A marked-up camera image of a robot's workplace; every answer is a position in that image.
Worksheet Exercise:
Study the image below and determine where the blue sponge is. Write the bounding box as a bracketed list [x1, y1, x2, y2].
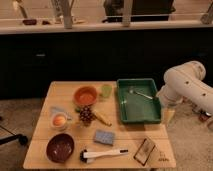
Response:
[94, 130, 115, 145]

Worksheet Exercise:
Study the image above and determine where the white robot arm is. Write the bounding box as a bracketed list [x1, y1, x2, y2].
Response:
[156, 61, 213, 124]

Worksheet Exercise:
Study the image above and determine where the green plastic tray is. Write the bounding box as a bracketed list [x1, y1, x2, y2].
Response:
[117, 78, 161, 124]

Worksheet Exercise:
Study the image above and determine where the brown card box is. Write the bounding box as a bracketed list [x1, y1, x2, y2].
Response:
[134, 138, 155, 166]

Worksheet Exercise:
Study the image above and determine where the metal spoon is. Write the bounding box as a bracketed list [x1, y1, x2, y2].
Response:
[129, 89, 153, 99]

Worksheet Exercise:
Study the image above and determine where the yellow banana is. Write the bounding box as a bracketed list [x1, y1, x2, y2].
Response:
[93, 111, 112, 126]

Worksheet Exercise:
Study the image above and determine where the green cup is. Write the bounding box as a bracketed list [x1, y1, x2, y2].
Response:
[101, 84, 112, 98]

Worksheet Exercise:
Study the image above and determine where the bunch of purple grapes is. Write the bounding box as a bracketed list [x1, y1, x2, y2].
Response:
[79, 106, 95, 126]

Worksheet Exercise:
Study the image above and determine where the orange bowl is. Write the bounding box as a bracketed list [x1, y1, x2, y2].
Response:
[73, 86, 98, 106]

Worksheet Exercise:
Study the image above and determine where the light wooden table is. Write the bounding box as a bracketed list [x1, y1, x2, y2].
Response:
[23, 82, 176, 170]

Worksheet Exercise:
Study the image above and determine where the glass cup with orange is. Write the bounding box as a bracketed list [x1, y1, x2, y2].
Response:
[50, 112, 72, 131]

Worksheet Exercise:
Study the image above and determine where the dark red bowl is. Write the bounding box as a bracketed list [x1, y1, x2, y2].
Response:
[46, 133, 75, 163]

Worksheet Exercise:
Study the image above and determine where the black chair base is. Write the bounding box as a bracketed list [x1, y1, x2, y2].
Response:
[0, 125, 28, 146]

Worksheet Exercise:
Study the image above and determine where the small red bowl on counter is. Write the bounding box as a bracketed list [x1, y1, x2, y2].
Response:
[23, 19, 37, 25]

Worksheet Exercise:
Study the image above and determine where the white-handled dish brush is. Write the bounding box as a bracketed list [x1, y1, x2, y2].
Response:
[80, 149, 128, 163]

